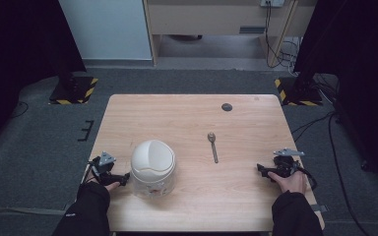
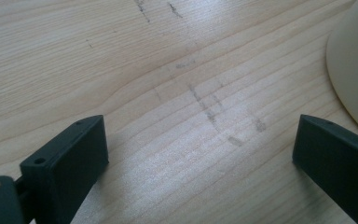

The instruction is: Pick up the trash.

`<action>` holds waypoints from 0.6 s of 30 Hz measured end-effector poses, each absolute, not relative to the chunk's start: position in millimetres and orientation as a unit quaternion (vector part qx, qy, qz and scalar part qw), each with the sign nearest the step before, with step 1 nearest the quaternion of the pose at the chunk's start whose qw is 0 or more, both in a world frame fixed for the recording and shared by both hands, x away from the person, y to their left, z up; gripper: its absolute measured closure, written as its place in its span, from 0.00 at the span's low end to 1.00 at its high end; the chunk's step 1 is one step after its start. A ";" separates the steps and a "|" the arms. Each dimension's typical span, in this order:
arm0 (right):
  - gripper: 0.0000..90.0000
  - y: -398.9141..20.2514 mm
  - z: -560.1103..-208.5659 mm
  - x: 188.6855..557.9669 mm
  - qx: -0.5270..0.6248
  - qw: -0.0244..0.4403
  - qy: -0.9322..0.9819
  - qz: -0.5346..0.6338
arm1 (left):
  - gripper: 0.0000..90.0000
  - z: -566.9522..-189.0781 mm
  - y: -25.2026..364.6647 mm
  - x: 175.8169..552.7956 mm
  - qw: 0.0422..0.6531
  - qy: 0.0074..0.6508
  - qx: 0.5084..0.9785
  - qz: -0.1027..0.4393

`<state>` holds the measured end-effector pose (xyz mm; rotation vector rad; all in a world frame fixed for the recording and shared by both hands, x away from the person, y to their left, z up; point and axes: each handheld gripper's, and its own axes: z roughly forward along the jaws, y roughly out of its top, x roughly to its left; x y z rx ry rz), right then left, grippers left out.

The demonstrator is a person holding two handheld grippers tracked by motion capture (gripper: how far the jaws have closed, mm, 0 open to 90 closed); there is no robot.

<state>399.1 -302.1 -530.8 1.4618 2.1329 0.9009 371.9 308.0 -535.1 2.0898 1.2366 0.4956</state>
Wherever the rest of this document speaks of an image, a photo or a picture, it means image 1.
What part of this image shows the person's left hand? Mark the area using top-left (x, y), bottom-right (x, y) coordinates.
top-left (103, 181), bottom-right (121, 193)

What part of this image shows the light wooden desk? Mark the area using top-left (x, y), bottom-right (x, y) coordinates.
top-left (143, 0), bottom-right (319, 67)

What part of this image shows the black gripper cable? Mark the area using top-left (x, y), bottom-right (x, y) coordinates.
top-left (295, 164), bottom-right (319, 192)

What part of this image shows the black hanging cable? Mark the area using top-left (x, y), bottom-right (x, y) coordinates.
top-left (264, 1), bottom-right (293, 69)

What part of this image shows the grey power strip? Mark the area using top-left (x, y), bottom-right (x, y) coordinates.
top-left (260, 0), bottom-right (285, 8)

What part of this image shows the black stand base striped edge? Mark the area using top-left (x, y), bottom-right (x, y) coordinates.
top-left (274, 76), bottom-right (324, 107)
top-left (48, 76), bottom-right (99, 105)

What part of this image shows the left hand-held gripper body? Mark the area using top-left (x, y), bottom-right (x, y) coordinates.
top-left (89, 150), bottom-right (117, 185)

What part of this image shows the black curtain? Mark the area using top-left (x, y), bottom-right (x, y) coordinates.
top-left (293, 0), bottom-right (378, 198)
top-left (0, 0), bottom-right (88, 155)

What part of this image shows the metal spoon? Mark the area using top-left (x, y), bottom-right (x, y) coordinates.
top-left (207, 131), bottom-right (220, 164)

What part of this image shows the person's right hand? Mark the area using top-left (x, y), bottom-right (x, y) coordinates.
top-left (268, 170), bottom-right (308, 196)

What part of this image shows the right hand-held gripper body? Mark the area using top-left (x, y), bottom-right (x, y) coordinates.
top-left (273, 147), bottom-right (309, 180)

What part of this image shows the black floor cable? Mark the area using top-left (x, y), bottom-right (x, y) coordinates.
top-left (10, 100), bottom-right (30, 120)
top-left (290, 110), bottom-right (372, 236)

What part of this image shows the white swing-lid trash bin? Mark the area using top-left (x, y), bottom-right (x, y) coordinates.
top-left (130, 139), bottom-right (177, 199)

